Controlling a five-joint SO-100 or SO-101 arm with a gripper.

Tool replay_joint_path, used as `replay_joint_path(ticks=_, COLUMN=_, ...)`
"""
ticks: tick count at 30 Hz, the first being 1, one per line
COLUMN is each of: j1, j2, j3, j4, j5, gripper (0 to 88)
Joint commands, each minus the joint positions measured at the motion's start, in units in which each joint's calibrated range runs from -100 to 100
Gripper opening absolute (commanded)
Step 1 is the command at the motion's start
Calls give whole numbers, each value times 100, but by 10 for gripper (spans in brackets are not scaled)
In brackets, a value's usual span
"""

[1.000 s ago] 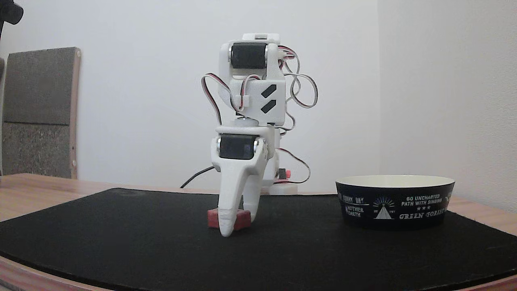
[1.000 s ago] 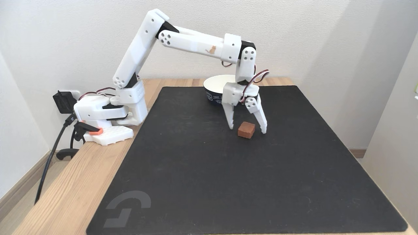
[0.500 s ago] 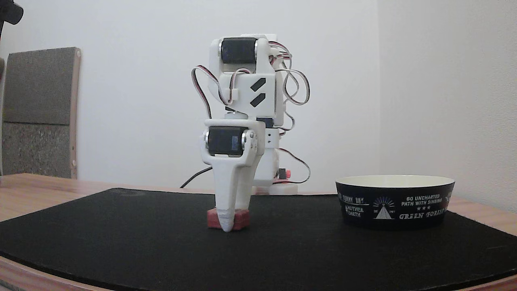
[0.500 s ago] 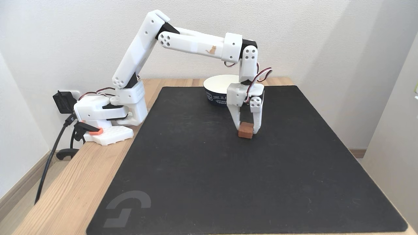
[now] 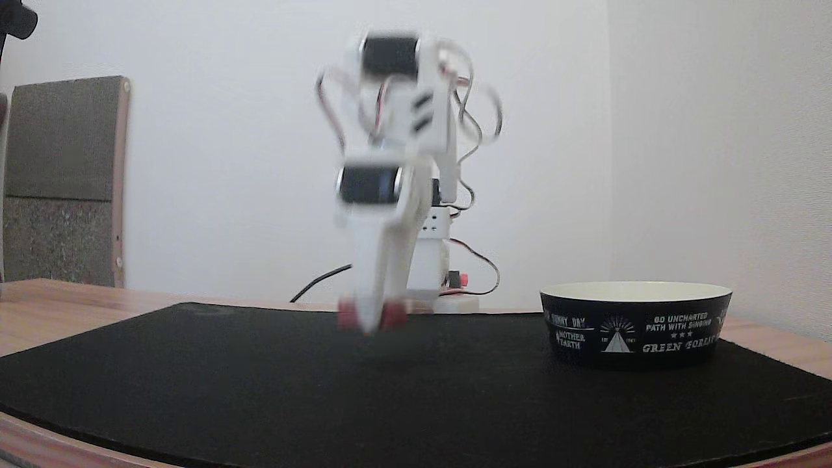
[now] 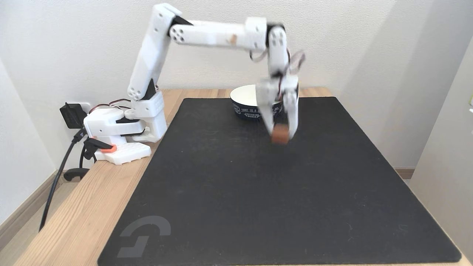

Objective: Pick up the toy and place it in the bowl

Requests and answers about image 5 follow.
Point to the red toy block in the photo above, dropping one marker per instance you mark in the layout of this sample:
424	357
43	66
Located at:
393	315

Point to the black bowl with white print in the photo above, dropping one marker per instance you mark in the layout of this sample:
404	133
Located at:
634	328

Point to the black table mat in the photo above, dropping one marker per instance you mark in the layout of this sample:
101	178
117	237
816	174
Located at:
260	396

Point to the grey upholstered chair back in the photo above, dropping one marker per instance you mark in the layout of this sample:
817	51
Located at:
62	182

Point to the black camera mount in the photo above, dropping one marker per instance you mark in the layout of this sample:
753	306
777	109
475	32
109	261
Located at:
16	19

